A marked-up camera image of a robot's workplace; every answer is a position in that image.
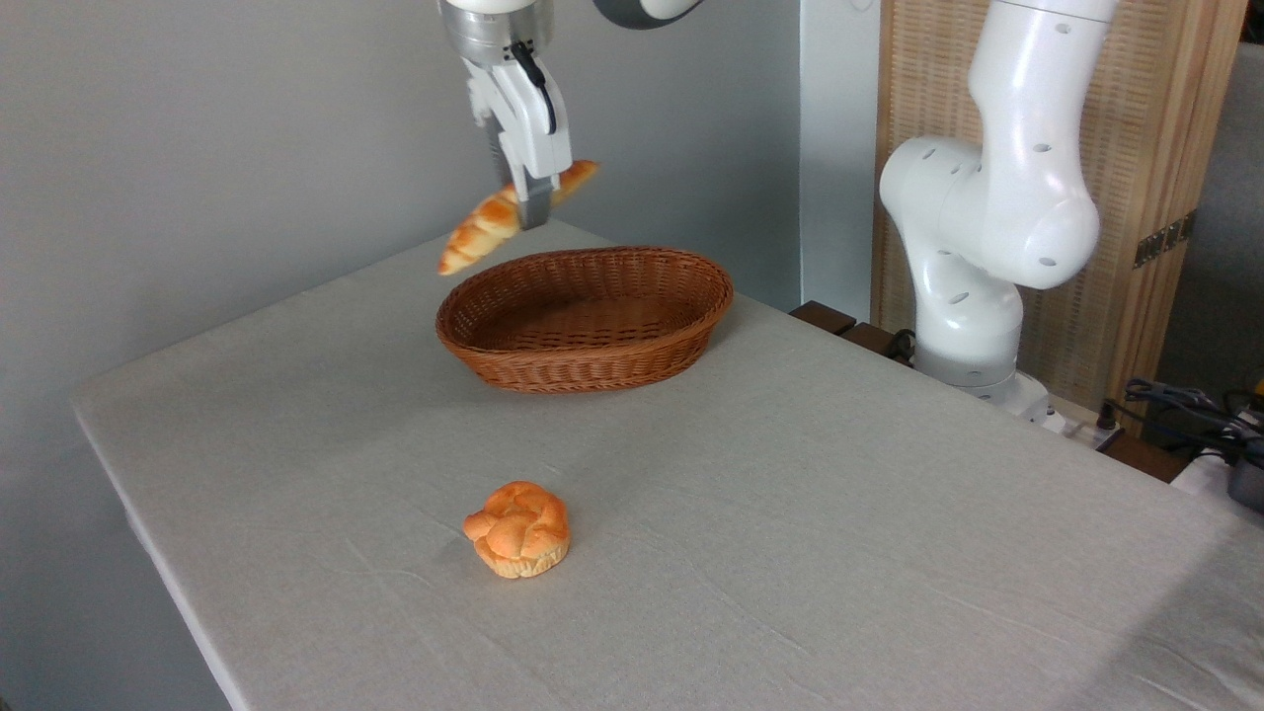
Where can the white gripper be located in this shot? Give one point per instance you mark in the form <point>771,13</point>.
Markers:
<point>528,128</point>

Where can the long braided bread loaf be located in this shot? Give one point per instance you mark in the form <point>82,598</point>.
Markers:
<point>484,225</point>

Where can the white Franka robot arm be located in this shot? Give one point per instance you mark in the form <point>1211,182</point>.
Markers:
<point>1017,197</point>

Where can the brown wicker oval basket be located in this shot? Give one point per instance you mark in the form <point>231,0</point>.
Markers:
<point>592,326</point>

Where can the round knotted bread roll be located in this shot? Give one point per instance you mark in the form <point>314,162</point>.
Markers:
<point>520,530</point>

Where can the silver metal wrist flange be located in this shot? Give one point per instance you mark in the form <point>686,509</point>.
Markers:
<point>484,35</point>

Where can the grey linen tablecloth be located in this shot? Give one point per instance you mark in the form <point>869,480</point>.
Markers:
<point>750,533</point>

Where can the metal screen hinge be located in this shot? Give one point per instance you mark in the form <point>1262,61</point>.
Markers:
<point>1165,239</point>

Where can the white plastic box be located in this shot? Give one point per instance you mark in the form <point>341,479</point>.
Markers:
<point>1200,476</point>

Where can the grey box device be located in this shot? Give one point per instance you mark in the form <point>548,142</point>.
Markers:
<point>1248,486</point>

